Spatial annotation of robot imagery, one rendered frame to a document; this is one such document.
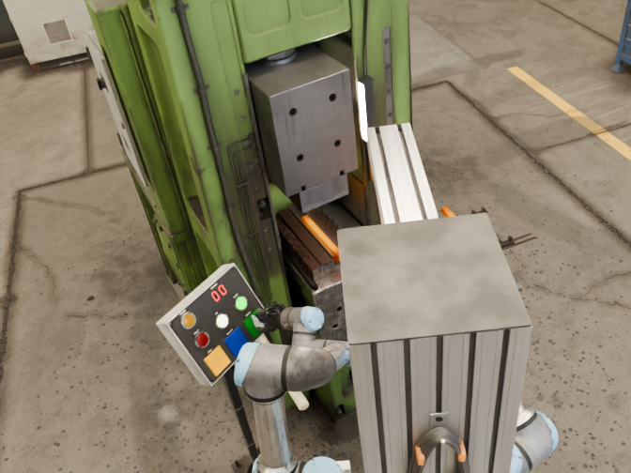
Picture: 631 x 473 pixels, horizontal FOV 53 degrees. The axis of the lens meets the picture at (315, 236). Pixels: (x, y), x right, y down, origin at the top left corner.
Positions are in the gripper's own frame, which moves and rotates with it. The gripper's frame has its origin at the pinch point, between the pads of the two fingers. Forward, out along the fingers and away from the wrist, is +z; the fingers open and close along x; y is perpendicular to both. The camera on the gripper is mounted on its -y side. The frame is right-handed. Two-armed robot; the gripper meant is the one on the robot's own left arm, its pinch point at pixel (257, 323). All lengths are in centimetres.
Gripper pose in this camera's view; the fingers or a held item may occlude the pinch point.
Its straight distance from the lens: 231.4
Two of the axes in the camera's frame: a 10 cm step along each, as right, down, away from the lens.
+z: -6.3, 1.1, 7.7
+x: -6.0, 5.7, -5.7
